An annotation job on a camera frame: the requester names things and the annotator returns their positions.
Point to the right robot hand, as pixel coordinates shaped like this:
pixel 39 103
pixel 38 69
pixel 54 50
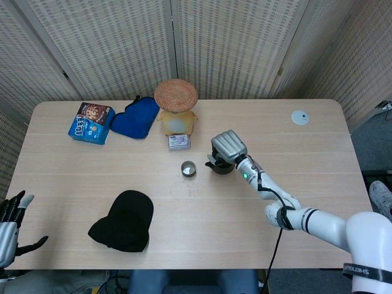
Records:
pixel 229 145

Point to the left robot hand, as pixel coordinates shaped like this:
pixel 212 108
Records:
pixel 7 239

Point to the black teapot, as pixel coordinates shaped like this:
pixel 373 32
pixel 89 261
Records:
pixel 223 170

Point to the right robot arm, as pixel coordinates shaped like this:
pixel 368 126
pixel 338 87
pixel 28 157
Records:
pixel 321 222

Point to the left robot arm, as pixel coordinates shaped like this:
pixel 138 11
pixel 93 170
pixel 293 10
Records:
pixel 3 278

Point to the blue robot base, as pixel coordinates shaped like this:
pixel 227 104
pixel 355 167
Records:
pixel 190 283

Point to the small metal cup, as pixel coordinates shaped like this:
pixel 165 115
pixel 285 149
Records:
pixel 188 174

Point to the small purple tissue pack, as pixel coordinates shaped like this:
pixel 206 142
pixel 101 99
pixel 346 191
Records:
pixel 179 142

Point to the yellow plush toy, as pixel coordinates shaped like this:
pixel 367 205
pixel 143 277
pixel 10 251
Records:
pixel 177 124

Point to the grey fabric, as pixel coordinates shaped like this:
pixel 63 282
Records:
pixel 55 283

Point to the woven straw hat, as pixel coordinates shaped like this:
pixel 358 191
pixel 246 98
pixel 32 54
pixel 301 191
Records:
pixel 176 95

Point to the blue cloth pouch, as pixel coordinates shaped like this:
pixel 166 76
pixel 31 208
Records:
pixel 134 121

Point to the black knit hat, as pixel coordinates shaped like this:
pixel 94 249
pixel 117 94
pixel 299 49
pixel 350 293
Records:
pixel 125 220

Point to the blue cookie box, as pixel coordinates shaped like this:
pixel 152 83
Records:
pixel 88 127

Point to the woven folding screen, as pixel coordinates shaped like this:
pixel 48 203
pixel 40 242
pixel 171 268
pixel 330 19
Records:
pixel 122 46

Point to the black floor stand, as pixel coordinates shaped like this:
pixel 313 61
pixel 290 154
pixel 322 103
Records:
pixel 376 175

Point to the white power strip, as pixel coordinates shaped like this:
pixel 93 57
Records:
pixel 384 105

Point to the white sneaker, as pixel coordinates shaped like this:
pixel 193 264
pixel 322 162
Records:
pixel 382 199

